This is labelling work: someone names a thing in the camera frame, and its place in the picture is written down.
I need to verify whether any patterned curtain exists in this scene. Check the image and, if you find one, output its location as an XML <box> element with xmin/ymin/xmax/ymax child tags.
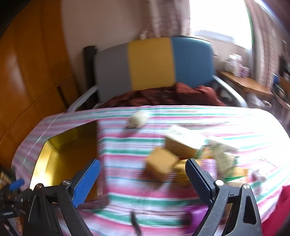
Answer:
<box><xmin>246</xmin><ymin>0</ymin><xmax>290</xmax><ymax>91</ymax></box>
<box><xmin>147</xmin><ymin>0</ymin><xmax>191</xmax><ymax>39</ymax></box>

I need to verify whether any pink carton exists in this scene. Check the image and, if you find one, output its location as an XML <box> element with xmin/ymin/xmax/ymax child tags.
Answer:
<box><xmin>238</xmin><ymin>66</ymin><xmax>250</xmax><ymax>78</ymax></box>

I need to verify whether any grey yellow blue chair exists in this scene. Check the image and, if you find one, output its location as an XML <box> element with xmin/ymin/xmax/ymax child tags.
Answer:
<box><xmin>68</xmin><ymin>36</ymin><xmax>248</xmax><ymax>111</ymax></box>

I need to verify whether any wooden desk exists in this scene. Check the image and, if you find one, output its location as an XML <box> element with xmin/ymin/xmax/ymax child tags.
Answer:
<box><xmin>217</xmin><ymin>70</ymin><xmax>273</xmax><ymax>98</ymax></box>

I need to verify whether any wooden wardrobe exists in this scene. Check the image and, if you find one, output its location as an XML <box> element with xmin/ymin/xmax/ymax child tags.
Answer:
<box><xmin>0</xmin><ymin>0</ymin><xmax>78</xmax><ymax>169</ymax></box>

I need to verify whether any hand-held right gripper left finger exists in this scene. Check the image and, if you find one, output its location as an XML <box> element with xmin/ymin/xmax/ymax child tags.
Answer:
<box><xmin>23</xmin><ymin>158</ymin><xmax>101</xmax><ymax>236</ymax></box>

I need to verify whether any clear plastic ball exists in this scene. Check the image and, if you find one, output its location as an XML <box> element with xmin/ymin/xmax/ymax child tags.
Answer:
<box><xmin>249</xmin><ymin>169</ymin><xmax>266</xmax><ymax>182</ymax></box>

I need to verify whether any cream pastry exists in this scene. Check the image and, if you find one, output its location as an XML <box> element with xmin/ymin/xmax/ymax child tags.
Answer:
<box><xmin>129</xmin><ymin>110</ymin><xmax>149</xmax><ymax>129</ymax></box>

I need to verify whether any cream box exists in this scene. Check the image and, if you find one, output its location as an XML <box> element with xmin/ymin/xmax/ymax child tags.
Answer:
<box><xmin>165</xmin><ymin>127</ymin><xmax>205</xmax><ymax>159</ymax></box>

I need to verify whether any white carton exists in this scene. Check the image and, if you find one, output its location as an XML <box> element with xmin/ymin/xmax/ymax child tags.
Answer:
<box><xmin>227</xmin><ymin>54</ymin><xmax>243</xmax><ymax>75</ymax></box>

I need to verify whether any maroon blanket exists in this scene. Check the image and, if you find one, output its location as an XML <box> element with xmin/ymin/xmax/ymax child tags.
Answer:
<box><xmin>100</xmin><ymin>82</ymin><xmax>227</xmax><ymax>108</ymax></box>

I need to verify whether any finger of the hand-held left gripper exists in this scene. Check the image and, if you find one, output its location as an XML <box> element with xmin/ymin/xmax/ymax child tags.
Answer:
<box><xmin>9</xmin><ymin>179</ymin><xmax>25</xmax><ymax>190</ymax></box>

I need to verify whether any red cloth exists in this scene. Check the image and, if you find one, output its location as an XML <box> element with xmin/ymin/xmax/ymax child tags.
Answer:
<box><xmin>260</xmin><ymin>185</ymin><xmax>290</xmax><ymax>236</ymax></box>

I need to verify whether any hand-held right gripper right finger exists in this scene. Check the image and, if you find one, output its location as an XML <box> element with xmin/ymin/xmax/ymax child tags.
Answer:
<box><xmin>185</xmin><ymin>158</ymin><xmax>263</xmax><ymax>236</ymax></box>

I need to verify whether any window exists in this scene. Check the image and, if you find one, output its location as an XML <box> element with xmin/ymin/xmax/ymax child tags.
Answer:
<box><xmin>189</xmin><ymin>0</ymin><xmax>252</xmax><ymax>50</ymax></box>

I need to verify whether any maroon gift box gold inside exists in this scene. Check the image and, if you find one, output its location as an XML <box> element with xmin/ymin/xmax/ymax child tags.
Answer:
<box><xmin>29</xmin><ymin>121</ymin><xmax>110</xmax><ymax>205</ymax></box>

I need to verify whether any striped cloth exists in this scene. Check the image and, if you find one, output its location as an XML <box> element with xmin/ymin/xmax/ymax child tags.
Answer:
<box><xmin>11</xmin><ymin>105</ymin><xmax>290</xmax><ymax>236</ymax></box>

